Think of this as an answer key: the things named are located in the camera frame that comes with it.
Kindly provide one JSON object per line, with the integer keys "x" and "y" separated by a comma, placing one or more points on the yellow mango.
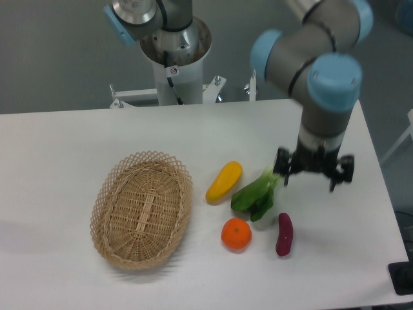
{"x": 226, "y": 179}

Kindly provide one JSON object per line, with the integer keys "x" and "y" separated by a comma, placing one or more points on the black device at table edge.
{"x": 401, "y": 276}

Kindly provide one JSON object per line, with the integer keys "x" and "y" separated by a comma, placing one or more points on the purple sweet potato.
{"x": 285, "y": 236}

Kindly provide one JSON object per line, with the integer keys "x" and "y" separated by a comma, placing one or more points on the green bok choy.
{"x": 257, "y": 197}

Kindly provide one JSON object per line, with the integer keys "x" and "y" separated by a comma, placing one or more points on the white frame at right edge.
{"x": 407, "y": 133}

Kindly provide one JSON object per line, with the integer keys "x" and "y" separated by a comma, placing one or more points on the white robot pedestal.
{"x": 177, "y": 60}

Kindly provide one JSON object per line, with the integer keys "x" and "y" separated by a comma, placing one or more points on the woven wicker basket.
{"x": 142, "y": 211}

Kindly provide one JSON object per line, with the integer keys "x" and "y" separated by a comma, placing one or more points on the orange tangerine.
{"x": 236, "y": 234}

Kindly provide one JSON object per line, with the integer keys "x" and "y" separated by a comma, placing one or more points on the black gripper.
{"x": 316, "y": 161}

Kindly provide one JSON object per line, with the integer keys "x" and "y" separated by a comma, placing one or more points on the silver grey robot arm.
{"x": 311, "y": 66}

